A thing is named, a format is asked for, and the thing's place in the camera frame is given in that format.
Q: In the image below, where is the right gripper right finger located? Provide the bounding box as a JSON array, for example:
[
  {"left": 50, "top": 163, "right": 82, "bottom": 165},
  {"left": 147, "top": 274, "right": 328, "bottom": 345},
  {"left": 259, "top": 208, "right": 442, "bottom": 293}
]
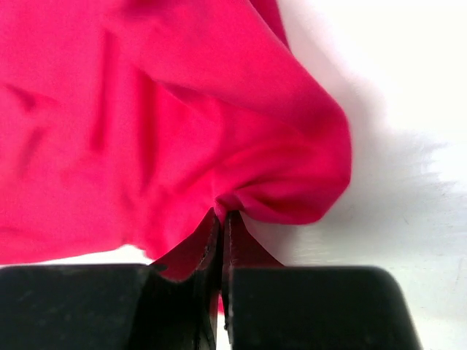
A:
[{"left": 222, "top": 212, "right": 421, "bottom": 349}]

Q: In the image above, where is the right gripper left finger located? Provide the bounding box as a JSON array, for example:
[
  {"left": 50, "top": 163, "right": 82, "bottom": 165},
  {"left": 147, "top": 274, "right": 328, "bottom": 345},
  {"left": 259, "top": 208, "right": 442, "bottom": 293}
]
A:
[{"left": 1, "top": 212, "right": 220, "bottom": 349}]

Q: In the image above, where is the pink t shirt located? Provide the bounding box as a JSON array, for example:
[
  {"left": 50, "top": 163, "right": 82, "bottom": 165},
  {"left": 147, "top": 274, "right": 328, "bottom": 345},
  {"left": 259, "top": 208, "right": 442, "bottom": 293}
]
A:
[{"left": 1, "top": 1, "right": 352, "bottom": 265}]

